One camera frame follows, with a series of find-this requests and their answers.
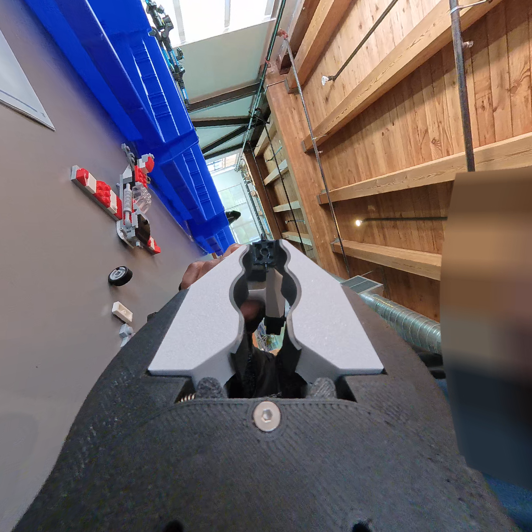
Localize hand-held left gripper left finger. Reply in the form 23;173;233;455
148;241;255;392

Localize person's right hand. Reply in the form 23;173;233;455
179;243;267;329

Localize silver ventilation duct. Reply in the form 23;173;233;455
339;274;444;355

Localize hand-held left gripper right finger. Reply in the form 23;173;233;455
279;240;385;385

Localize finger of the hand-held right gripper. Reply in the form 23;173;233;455
248;279;288;334

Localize small black toy wheel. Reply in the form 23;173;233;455
108;265;134;288

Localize person's legs in jeans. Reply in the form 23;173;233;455
487;478;532;532

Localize red white toy brick airplane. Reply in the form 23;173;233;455
71;143;163;256

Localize white instruction booklet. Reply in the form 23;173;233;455
0;29;56;132

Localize blue plastic bin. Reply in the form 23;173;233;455
133;34;237;255
24;0;181;148

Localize grey desk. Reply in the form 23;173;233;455
0;0;225;532

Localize small grey toy piece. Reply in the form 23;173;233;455
251;237;282;267

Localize black camera tripod rig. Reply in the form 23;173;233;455
145;0;188;85

